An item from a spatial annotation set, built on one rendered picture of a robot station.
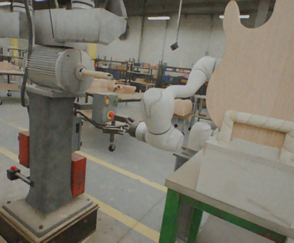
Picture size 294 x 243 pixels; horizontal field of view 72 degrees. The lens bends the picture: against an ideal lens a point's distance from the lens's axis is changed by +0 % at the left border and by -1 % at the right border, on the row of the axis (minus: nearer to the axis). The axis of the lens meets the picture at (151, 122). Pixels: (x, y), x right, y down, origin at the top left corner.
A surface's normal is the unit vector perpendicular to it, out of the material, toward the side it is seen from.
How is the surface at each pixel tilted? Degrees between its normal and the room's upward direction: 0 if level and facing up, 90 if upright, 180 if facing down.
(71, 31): 90
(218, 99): 90
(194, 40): 90
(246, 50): 90
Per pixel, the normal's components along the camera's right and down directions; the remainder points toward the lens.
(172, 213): -0.50, 0.12
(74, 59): 0.83, 0.11
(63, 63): 0.55, 0.10
